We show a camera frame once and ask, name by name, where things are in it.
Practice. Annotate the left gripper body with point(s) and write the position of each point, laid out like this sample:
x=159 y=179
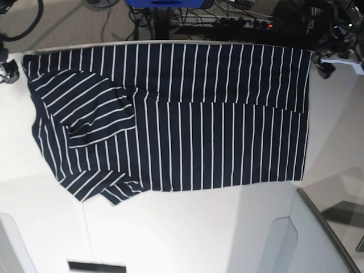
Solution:
x=328 y=45

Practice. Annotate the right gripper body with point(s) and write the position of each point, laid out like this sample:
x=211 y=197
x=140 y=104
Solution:
x=9 y=72

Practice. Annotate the navy white striped t-shirt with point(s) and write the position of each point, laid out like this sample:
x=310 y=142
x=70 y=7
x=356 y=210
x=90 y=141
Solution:
x=120 y=120

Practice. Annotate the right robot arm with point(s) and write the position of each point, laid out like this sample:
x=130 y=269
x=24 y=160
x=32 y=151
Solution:
x=14 y=17

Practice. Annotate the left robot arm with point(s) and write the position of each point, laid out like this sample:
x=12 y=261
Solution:
x=332 y=30

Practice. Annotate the white power strip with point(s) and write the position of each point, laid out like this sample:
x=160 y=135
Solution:
x=218 y=21

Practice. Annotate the blue plastic bin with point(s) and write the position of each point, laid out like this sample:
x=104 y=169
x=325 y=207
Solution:
x=166 y=3

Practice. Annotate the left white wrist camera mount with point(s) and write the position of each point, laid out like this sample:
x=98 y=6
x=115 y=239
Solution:
x=349 y=64

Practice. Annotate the grey metal edge rail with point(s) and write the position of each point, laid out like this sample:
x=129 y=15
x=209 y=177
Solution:
x=330 y=234

